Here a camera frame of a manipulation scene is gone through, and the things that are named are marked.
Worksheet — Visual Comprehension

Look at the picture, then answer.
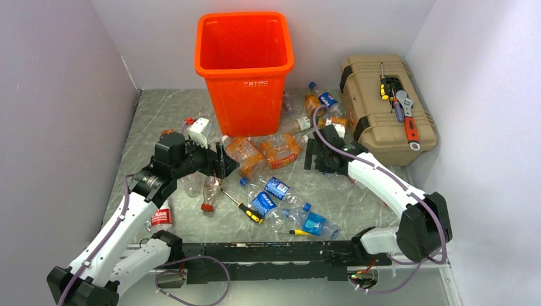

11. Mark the white label clear bottle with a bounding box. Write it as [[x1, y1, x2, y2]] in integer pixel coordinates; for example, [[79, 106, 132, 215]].
[[279, 116, 311, 135]]

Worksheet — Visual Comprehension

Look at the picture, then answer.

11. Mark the large orange bottle left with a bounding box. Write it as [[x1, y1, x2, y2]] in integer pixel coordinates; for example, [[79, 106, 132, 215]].
[[221, 135, 267, 179]]

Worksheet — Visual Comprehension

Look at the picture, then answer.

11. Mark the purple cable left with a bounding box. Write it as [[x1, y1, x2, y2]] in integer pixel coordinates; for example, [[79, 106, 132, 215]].
[[154, 255, 232, 306]]

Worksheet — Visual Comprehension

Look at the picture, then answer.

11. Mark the Pepsi bottle blue label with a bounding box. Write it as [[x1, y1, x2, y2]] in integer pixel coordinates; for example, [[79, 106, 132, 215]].
[[239, 178, 285, 230]]

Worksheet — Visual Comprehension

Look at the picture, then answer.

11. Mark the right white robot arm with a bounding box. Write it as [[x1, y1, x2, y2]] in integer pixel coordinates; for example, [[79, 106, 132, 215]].
[[305, 125, 452, 265]]

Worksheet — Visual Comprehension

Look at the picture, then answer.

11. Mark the large orange bottle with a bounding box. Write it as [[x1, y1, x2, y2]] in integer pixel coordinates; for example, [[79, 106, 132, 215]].
[[221, 135, 267, 179], [260, 133, 302, 170]]

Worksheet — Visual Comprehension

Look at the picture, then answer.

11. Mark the large orange bottle right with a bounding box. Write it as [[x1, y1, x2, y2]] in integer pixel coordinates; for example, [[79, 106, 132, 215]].
[[260, 133, 302, 170]]

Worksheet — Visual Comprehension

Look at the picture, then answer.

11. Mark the black base frame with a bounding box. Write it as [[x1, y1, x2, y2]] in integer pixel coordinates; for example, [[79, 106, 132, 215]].
[[158, 237, 390, 284]]

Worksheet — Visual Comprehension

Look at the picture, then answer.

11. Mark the light blue label bottle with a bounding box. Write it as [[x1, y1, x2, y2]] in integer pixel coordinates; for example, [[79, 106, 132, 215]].
[[282, 208, 341, 240]]

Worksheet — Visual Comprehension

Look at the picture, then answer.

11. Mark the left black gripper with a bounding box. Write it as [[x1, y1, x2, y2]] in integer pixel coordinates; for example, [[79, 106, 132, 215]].
[[172, 135, 239, 179]]

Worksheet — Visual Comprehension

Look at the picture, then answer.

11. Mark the blue label bottle centre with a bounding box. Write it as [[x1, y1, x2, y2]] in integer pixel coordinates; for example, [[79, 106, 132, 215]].
[[258, 175, 312, 212]]

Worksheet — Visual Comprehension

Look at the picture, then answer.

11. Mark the red cap clear bottle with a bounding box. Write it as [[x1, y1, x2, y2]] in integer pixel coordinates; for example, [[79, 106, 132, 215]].
[[200, 176, 222, 213]]

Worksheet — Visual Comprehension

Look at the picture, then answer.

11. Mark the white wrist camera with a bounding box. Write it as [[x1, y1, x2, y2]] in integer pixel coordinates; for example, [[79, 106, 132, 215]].
[[332, 124, 346, 138], [188, 117, 215, 149]]

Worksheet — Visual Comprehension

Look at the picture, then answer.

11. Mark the Pepsi bottle near toolbox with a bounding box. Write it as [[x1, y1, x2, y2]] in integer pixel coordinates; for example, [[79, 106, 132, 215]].
[[318, 92, 340, 112]]

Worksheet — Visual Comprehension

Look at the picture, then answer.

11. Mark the orange bottle blue cap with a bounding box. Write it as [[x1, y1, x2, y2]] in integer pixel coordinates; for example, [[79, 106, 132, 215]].
[[305, 82, 323, 117]]

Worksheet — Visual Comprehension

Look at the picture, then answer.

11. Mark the small orange juice bottle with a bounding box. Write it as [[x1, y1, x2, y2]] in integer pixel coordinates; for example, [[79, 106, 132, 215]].
[[317, 117, 348, 128]]

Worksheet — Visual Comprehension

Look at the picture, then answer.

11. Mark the black yellow screwdriver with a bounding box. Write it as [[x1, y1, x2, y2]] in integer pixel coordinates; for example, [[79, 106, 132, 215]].
[[221, 189, 263, 224]]

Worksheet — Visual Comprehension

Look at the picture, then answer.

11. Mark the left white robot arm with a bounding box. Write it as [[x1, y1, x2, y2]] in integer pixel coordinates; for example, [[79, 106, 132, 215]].
[[47, 131, 239, 305]]

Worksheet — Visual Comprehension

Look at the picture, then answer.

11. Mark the yellow screwdriver on toolbox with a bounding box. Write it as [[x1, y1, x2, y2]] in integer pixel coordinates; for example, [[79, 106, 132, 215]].
[[380, 62, 389, 100]]

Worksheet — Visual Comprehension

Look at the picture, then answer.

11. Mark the red label water bottle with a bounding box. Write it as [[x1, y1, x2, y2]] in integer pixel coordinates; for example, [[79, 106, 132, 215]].
[[146, 200, 174, 233]]

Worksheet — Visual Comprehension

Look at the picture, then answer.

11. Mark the tan plastic toolbox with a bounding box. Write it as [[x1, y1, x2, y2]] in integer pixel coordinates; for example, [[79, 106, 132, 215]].
[[339, 54, 438, 166]]

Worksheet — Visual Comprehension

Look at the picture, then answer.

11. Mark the purple cable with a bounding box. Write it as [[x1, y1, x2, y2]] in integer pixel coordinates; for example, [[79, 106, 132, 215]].
[[311, 105, 449, 295], [154, 255, 232, 306]]

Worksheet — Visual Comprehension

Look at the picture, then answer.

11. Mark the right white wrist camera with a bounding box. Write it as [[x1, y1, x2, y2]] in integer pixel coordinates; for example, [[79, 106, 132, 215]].
[[332, 124, 346, 138]]

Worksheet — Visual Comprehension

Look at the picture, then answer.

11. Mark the small yellow screwdriver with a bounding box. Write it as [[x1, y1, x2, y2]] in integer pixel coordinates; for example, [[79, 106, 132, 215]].
[[288, 229, 308, 235]]

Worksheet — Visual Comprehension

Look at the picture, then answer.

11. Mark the orange adjustable wrench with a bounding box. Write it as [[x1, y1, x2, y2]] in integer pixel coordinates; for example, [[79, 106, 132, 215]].
[[396, 90, 420, 151]]

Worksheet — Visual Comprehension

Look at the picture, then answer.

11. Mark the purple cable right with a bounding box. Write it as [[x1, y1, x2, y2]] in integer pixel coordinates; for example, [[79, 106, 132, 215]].
[[311, 105, 449, 295]]

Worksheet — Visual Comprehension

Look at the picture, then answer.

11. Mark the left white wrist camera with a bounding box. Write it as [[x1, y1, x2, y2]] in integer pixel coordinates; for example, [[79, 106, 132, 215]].
[[188, 117, 215, 149]]

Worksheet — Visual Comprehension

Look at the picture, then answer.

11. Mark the orange plastic bin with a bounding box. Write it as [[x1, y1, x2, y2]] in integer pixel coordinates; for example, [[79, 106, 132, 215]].
[[194, 11, 294, 137]]

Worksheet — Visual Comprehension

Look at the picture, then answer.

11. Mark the blue red screwdriver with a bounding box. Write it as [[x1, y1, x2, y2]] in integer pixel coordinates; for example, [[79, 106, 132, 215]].
[[389, 82, 404, 123]]

